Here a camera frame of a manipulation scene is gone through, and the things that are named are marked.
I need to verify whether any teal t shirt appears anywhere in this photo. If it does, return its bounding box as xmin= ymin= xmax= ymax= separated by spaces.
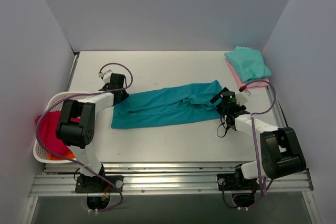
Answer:
xmin=111 ymin=80 xmax=222 ymax=130

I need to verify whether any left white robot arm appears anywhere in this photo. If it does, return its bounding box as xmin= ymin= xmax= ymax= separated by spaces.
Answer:
xmin=56 ymin=70 xmax=129 ymax=192

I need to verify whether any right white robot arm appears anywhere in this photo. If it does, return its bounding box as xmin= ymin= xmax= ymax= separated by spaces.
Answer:
xmin=210 ymin=88 xmax=307 ymax=189

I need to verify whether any folded pink t shirt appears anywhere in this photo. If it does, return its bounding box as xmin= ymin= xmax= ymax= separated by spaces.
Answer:
xmin=225 ymin=59 xmax=269 ymax=88

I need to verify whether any folded mint green t shirt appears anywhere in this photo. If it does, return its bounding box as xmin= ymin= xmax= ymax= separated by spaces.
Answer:
xmin=224 ymin=46 xmax=272 ymax=82

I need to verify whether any white plastic laundry basket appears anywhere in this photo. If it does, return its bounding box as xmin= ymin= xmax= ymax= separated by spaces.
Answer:
xmin=33 ymin=91 xmax=92 ymax=164

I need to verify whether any crimson red t shirt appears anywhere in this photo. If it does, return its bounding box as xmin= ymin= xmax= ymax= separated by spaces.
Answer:
xmin=38 ymin=111 xmax=69 ymax=155

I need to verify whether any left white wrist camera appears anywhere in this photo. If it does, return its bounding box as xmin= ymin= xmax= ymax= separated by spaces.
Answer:
xmin=98 ymin=70 xmax=113 ymax=84

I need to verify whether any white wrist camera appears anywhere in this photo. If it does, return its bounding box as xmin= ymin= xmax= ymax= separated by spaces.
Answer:
xmin=235 ymin=85 xmax=251 ymax=105
xmin=98 ymin=70 xmax=113 ymax=84

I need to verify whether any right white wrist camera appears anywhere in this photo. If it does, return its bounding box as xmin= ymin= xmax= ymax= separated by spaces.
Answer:
xmin=235 ymin=85 xmax=251 ymax=105

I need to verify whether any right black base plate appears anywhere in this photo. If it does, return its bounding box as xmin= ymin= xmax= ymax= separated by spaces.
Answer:
xmin=216 ymin=173 xmax=260 ymax=191

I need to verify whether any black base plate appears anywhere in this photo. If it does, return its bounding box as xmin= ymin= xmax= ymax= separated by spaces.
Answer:
xmin=75 ymin=175 xmax=124 ymax=194
xmin=216 ymin=173 xmax=260 ymax=191

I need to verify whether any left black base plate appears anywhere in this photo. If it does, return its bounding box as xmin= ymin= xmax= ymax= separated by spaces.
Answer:
xmin=75 ymin=175 xmax=124 ymax=194

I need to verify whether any aluminium rail frame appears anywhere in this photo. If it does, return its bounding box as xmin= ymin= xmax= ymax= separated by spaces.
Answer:
xmin=28 ymin=50 xmax=314 ymax=197

